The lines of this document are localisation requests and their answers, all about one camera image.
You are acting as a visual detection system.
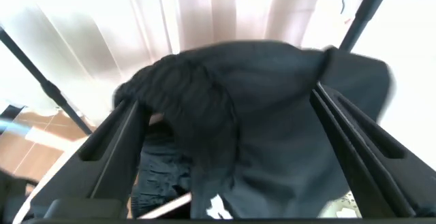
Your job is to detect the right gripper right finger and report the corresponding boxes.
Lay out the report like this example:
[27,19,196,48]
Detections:
[309,82,436,218]

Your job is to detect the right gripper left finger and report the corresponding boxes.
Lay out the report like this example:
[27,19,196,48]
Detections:
[30,97,148,218]

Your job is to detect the black shorts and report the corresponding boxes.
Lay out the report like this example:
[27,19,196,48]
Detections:
[112,39,396,220]

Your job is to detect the black clothes rack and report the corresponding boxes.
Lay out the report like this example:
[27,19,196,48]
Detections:
[0,0,436,136]

